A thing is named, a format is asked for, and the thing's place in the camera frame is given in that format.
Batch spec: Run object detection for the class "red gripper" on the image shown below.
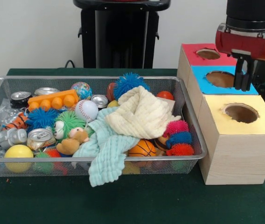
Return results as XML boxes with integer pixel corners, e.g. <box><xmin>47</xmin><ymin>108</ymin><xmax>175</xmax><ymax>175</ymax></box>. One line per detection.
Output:
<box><xmin>215</xmin><ymin>23</ymin><xmax>265</xmax><ymax>92</ymax></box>

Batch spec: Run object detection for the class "blue spiky toy with eyes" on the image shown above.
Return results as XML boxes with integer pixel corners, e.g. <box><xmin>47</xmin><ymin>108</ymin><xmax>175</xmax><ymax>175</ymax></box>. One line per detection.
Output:
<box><xmin>113</xmin><ymin>72</ymin><xmax>151</xmax><ymax>100</ymax></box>

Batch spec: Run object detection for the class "mint green cloth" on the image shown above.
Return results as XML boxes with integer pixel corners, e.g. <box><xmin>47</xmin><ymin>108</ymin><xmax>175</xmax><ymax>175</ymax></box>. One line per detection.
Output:
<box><xmin>72</xmin><ymin>107</ymin><xmax>139</xmax><ymax>187</ymax></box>

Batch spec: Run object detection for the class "shallow silver mesh bin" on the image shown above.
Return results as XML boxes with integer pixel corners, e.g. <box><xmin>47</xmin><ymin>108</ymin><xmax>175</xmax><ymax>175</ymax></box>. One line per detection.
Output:
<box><xmin>0</xmin><ymin>76</ymin><xmax>208</xmax><ymax>178</ymax></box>

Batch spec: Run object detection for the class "wooden box with three holes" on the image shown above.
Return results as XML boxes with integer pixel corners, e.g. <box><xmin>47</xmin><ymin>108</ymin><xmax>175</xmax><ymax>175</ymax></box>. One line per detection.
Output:
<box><xmin>176</xmin><ymin>42</ymin><xmax>265</xmax><ymax>185</ymax></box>

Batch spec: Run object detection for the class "multicolour spiky caterpillar toy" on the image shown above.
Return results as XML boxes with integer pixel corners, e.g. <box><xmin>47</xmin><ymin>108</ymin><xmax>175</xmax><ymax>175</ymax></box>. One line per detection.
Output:
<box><xmin>162</xmin><ymin>119</ymin><xmax>195</xmax><ymax>156</ymax></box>

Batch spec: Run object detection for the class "orange mini basketball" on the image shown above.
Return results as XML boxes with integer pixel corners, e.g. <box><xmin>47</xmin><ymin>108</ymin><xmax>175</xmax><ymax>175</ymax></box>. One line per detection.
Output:
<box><xmin>128</xmin><ymin>139</ymin><xmax>157</xmax><ymax>157</ymax></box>

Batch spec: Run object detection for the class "white baseball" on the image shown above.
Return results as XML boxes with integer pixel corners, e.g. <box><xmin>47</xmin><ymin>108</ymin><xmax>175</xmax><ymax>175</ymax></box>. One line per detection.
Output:
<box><xmin>74</xmin><ymin>99</ymin><xmax>99</xmax><ymax>122</ymax></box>

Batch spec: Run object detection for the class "dark green tablecloth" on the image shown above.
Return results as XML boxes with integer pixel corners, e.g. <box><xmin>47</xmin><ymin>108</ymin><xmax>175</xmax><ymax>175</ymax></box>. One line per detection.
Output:
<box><xmin>0</xmin><ymin>68</ymin><xmax>265</xmax><ymax>224</ymax></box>

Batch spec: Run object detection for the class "green spiky toy with eyes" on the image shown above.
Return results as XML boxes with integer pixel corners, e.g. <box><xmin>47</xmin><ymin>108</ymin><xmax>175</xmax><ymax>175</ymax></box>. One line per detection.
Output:
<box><xmin>53</xmin><ymin>111</ymin><xmax>86</xmax><ymax>140</ymax></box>

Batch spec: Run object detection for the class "orange plastic building brick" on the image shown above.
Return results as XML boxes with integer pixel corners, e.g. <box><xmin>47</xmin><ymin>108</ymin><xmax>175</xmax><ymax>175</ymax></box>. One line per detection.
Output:
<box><xmin>28</xmin><ymin>90</ymin><xmax>80</xmax><ymax>112</ymax></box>

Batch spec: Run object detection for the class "yellow ball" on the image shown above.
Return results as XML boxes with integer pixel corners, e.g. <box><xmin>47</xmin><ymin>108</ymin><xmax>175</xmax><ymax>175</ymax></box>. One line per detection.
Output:
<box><xmin>4</xmin><ymin>144</ymin><xmax>34</xmax><ymax>173</ymax></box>

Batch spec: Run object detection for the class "grey plastic robot toy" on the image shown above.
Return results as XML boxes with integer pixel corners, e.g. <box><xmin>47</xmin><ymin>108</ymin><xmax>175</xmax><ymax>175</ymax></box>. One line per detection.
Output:
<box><xmin>0</xmin><ymin>128</ymin><xmax>28</xmax><ymax>150</ymax></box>

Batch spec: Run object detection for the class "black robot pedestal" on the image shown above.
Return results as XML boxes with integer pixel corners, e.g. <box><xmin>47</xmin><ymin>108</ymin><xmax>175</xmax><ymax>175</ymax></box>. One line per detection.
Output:
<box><xmin>73</xmin><ymin>0</ymin><xmax>172</xmax><ymax>69</ymax></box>

